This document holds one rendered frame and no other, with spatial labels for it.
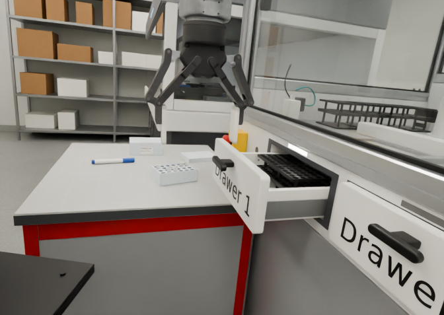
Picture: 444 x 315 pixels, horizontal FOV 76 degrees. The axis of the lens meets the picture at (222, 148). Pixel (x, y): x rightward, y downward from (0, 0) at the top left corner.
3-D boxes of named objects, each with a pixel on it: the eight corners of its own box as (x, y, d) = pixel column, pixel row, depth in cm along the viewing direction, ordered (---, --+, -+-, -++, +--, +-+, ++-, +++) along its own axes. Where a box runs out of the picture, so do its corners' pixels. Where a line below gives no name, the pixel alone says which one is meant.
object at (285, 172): (293, 181, 56) (293, 179, 56) (257, 156, 73) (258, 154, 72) (300, 181, 57) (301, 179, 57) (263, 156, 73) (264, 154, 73)
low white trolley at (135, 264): (38, 460, 80) (12, 214, 61) (78, 296, 137) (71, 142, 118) (234, 407, 97) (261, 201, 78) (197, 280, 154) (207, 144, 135)
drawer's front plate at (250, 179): (254, 236, 50) (261, 177, 47) (212, 177, 77) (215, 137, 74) (262, 235, 51) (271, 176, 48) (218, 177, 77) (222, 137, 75)
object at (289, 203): (260, 222, 52) (264, 191, 50) (221, 174, 75) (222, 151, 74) (424, 210, 64) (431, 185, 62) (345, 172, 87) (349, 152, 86)
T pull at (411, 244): (415, 266, 32) (419, 255, 32) (365, 230, 39) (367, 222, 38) (439, 263, 33) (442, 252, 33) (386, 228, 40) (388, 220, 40)
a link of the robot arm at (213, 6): (241, -18, 45) (238, 23, 46) (224, -5, 53) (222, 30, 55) (183, -27, 42) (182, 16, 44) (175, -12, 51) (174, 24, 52)
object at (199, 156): (188, 162, 106) (188, 158, 105) (180, 156, 113) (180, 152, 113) (218, 160, 112) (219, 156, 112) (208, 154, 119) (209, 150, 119)
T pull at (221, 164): (221, 172, 57) (221, 165, 57) (211, 160, 64) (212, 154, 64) (238, 172, 58) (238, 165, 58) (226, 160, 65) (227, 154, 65)
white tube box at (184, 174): (159, 186, 82) (160, 174, 81) (149, 176, 89) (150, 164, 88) (197, 180, 89) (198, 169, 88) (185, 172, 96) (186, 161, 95)
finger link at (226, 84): (201, 61, 53) (207, 57, 53) (236, 107, 57) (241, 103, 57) (207, 61, 49) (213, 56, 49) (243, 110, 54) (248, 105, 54)
